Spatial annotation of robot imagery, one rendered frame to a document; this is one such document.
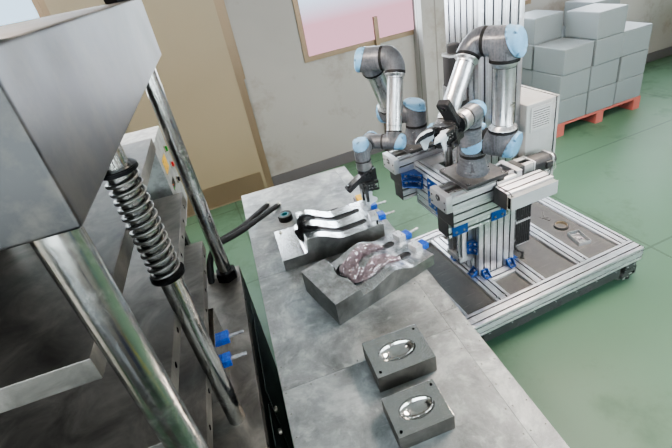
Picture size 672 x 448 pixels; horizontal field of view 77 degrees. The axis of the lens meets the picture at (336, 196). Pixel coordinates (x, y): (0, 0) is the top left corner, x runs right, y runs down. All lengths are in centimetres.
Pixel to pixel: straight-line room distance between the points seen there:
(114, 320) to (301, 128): 386
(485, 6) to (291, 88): 259
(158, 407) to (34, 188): 42
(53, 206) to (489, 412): 125
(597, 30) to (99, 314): 472
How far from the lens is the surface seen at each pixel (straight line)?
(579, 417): 247
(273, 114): 430
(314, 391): 153
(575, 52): 477
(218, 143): 423
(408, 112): 235
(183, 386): 139
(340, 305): 163
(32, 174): 54
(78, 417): 112
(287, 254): 200
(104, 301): 67
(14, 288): 112
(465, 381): 151
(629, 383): 265
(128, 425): 104
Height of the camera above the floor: 202
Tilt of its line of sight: 30 degrees down
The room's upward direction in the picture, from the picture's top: 11 degrees counter-clockwise
